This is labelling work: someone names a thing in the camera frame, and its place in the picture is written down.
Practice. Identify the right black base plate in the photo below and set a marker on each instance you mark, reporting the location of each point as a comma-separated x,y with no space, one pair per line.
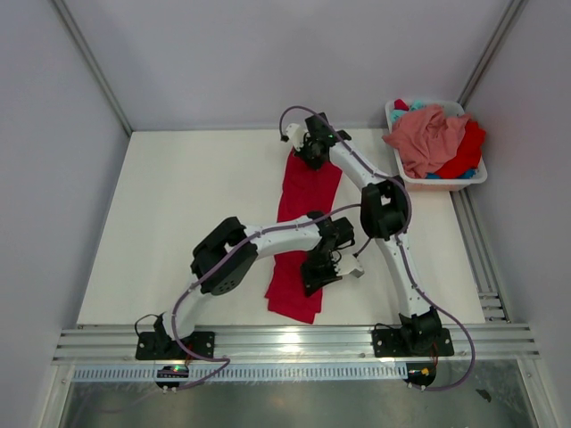
386,343

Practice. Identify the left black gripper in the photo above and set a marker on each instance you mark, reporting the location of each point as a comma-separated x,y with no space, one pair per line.
312,283

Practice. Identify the bright red t shirt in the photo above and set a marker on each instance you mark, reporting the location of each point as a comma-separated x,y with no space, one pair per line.
466,153

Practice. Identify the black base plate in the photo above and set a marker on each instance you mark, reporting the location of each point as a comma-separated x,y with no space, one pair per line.
386,343
151,346

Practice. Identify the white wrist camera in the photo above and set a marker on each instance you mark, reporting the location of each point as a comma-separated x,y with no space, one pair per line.
348,265
294,135

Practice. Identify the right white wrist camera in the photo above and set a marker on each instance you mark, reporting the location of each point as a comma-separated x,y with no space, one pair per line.
294,135

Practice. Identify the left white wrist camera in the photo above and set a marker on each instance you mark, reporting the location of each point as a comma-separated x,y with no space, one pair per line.
348,265

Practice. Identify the right corner aluminium post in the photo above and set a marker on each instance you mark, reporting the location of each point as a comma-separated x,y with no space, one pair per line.
495,42

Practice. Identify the right controller board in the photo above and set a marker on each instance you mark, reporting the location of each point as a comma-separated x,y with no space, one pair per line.
420,375

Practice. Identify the left corner aluminium post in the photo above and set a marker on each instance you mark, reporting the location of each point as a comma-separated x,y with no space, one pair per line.
80,42

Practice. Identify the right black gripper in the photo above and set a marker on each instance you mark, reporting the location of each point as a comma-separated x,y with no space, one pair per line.
316,164

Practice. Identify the controller board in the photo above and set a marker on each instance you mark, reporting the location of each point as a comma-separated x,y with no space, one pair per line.
171,376
420,375

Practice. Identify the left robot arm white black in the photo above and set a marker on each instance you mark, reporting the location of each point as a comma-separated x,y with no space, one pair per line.
224,257

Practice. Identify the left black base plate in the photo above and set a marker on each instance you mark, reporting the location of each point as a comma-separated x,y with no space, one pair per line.
151,346

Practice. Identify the crimson red t shirt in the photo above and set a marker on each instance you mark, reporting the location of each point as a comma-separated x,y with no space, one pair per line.
303,190

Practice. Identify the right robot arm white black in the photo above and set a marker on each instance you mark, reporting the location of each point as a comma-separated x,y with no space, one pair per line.
385,215

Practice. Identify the salmon pink t shirt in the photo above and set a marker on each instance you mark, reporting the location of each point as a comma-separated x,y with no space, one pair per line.
426,139

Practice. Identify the aluminium front rail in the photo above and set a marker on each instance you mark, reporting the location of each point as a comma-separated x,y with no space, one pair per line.
282,343

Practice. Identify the aluminium side rail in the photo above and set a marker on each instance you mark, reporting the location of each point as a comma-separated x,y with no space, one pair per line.
480,259

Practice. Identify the corner aluminium post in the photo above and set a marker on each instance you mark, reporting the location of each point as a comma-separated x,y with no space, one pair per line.
80,42
495,42

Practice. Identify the grey slotted cable duct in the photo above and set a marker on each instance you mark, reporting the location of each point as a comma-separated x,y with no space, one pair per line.
259,372

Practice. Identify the left controller board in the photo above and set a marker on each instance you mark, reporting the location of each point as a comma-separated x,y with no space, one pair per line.
171,376

